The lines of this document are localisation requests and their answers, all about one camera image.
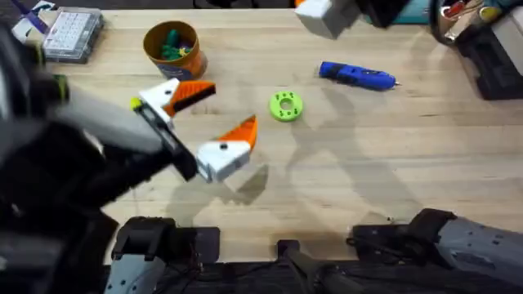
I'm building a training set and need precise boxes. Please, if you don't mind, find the teal box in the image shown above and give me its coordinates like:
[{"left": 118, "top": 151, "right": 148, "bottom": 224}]
[{"left": 398, "top": 0, "right": 435, "bottom": 25}]

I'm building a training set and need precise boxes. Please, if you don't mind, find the blue electric screwdriver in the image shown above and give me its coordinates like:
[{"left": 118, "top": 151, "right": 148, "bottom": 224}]
[{"left": 318, "top": 60, "right": 401, "bottom": 92}]

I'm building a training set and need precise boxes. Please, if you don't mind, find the green disc with holes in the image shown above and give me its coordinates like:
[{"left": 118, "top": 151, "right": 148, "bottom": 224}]
[{"left": 268, "top": 90, "right": 305, "bottom": 123}]

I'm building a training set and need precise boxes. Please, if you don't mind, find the orange tub with toys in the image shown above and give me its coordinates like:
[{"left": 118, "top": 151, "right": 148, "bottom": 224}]
[{"left": 142, "top": 20, "right": 209, "bottom": 82}]

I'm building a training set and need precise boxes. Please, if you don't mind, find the heap of tools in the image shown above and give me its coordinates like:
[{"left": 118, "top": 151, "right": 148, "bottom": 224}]
[{"left": 429, "top": 0, "right": 506, "bottom": 45}]

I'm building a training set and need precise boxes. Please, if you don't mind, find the black case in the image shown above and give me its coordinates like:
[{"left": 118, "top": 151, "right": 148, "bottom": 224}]
[{"left": 455, "top": 24, "right": 523, "bottom": 101}]

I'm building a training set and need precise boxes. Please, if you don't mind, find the black mounting rail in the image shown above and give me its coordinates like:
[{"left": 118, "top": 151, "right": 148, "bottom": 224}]
[{"left": 101, "top": 239, "right": 523, "bottom": 294}]

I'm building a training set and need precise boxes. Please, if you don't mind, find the white box with purple strap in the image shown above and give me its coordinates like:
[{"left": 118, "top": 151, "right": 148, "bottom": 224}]
[{"left": 11, "top": 0, "right": 57, "bottom": 42}]

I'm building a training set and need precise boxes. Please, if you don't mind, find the clear plastic parts box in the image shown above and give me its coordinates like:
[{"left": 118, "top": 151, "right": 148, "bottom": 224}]
[{"left": 42, "top": 6, "right": 105, "bottom": 65}]

